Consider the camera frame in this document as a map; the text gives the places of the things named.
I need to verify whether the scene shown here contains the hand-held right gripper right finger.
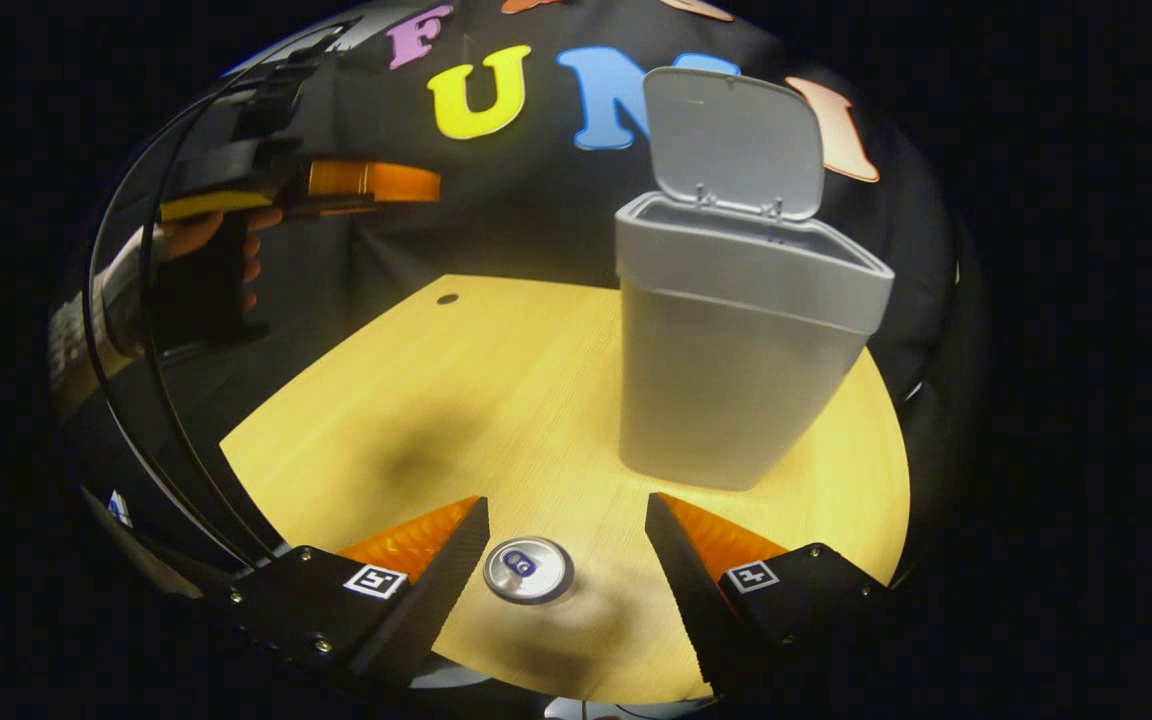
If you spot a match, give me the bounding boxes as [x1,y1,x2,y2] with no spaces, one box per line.
[644,491,889,698]

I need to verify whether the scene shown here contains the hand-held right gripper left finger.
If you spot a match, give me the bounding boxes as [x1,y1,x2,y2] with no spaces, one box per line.
[226,495,491,693]

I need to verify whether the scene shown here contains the silver pop can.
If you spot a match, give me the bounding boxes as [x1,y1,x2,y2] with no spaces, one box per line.
[482,536,576,606]

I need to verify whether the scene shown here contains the white desktop garbage bin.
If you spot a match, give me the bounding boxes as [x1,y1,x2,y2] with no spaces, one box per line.
[614,66,896,492]

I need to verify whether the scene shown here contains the wooden desktop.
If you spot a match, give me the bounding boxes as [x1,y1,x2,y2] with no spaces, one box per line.
[220,274,913,707]

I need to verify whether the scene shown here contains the black backdrop cloth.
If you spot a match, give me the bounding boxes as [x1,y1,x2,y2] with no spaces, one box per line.
[66,0,969,566]

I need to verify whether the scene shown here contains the black cable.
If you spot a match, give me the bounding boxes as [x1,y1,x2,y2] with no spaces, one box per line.
[82,22,267,573]
[138,140,282,559]

